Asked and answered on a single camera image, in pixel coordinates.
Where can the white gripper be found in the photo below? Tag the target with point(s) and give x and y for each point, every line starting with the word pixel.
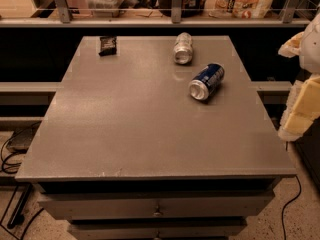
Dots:
pixel 310 52

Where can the blue pepsi can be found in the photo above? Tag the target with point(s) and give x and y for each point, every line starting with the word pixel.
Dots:
pixel 206 81

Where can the silver soda can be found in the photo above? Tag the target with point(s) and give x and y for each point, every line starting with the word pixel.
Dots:
pixel 183 50

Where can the black rxbar chocolate wrapper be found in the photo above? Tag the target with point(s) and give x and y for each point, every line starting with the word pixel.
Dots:
pixel 108 45

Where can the upper grey drawer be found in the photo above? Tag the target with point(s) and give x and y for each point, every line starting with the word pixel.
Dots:
pixel 104 206

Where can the grey drawer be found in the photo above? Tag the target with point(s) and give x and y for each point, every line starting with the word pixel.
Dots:
pixel 104 206
pixel 153 230

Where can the clear plastic container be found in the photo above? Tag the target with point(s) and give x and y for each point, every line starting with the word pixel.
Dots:
pixel 104 8

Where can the lower grey drawer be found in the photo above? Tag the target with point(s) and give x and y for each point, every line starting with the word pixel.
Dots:
pixel 153 230

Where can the grey power adapter box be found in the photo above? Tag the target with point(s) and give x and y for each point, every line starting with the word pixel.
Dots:
pixel 20 141

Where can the grey metal shelf rail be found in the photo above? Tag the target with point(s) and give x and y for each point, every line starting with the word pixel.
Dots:
pixel 141 14

